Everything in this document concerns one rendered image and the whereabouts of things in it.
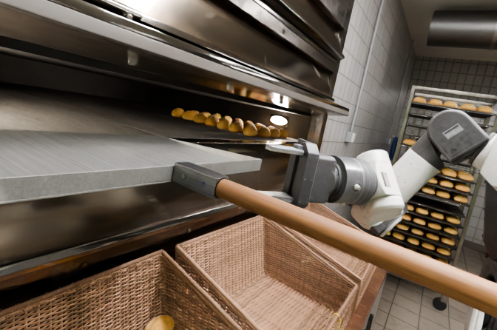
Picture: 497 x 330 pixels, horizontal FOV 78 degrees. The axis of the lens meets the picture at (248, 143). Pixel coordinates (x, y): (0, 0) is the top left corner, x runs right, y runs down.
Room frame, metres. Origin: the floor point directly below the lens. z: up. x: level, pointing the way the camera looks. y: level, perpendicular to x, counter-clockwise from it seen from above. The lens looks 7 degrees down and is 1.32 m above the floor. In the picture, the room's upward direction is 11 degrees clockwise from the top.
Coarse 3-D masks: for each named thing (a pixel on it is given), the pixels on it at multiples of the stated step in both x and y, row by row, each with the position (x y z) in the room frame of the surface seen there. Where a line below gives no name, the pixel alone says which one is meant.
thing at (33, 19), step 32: (0, 0) 0.39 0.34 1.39; (32, 0) 0.42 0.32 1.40; (0, 32) 0.53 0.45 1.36; (32, 32) 0.51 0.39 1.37; (64, 32) 0.50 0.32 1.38; (96, 32) 0.50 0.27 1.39; (128, 32) 0.55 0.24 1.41; (128, 64) 0.74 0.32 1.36; (160, 64) 0.71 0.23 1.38; (192, 64) 0.69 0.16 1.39; (256, 96) 1.18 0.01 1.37; (288, 96) 1.11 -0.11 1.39
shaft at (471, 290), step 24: (216, 192) 0.44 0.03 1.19; (240, 192) 0.42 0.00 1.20; (264, 216) 0.40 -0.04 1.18; (288, 216) 0.38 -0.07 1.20; (312, 216) 0.37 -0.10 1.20; (336, 240) 0.34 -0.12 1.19; (360, 240) 0.33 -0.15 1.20; (384, 240) 0.33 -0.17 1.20; (384, 264) 0.32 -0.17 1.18; (408, 264) 0.30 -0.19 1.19; (432, 264) 0.30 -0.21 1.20; (432, 288) 0.29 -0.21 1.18; (456, 288) 0.28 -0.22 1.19; (480, 288) 0.27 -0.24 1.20
